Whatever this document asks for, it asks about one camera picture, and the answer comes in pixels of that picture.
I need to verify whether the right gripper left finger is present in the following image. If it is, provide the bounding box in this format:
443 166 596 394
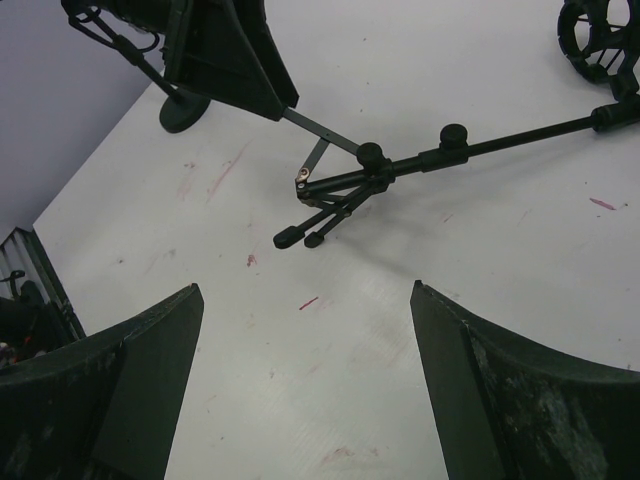
1 284 204 479

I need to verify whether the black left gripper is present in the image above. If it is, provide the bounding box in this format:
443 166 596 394
61 0 299 121

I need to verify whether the round-base mic stand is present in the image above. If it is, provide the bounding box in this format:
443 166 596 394
64 6 210 134

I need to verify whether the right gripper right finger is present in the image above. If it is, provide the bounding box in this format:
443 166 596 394
410 281 639 479

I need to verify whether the tripod stand with shock mount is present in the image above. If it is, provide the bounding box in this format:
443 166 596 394
273 1 639 250

